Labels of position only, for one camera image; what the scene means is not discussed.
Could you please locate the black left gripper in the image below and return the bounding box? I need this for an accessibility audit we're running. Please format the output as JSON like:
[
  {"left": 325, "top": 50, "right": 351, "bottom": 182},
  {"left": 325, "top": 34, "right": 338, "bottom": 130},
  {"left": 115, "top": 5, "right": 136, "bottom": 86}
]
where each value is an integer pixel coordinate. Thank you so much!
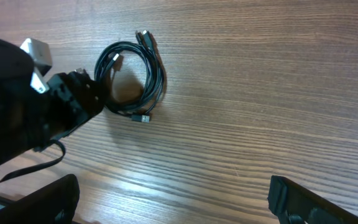
[{"left": 26, "top": 72, "right": 107, "bottom": 151}]

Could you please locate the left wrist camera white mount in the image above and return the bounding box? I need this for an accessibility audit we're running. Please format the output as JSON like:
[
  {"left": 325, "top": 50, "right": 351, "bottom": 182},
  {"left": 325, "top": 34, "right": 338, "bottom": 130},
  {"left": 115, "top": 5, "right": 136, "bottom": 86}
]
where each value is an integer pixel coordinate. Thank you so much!
[{"left": 20, "top": 38, "right": 53, "bottom": 94}]

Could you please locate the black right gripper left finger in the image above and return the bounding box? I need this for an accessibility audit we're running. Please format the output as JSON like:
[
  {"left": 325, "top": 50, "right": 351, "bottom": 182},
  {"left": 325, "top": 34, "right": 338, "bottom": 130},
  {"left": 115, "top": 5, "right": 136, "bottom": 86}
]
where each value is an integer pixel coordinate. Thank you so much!
[{"left": 0, "top": 174, "right": 80, "bottom": 224}]

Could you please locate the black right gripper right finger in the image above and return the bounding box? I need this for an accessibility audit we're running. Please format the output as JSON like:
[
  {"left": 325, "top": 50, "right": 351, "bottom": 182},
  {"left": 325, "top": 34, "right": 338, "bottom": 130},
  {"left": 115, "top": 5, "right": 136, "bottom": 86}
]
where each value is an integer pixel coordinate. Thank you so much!
[{"left": 268, "top": 175, "right": 358, "bottom": 224}]

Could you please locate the black USB cable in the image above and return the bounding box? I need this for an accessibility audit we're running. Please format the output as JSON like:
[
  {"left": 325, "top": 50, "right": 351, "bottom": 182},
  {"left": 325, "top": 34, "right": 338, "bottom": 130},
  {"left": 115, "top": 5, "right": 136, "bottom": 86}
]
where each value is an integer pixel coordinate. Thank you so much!
[{"left": 93, "top": 29, "right": 166, "bottom": 124}]

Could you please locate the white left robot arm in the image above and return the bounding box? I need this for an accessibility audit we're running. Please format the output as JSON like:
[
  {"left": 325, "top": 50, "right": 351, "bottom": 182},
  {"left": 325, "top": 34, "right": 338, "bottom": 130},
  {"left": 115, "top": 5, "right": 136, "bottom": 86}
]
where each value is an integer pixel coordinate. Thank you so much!
[{"left": 0, "top": 38, "right": 109, "bottom": 165}]

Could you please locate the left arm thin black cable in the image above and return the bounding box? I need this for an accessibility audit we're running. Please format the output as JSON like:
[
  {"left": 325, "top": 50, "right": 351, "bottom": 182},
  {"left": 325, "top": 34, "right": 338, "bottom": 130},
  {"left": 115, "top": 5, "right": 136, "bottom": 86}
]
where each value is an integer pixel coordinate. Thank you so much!
[{"left": 0, "top": 139, "right": 67, "bottom": 184}]

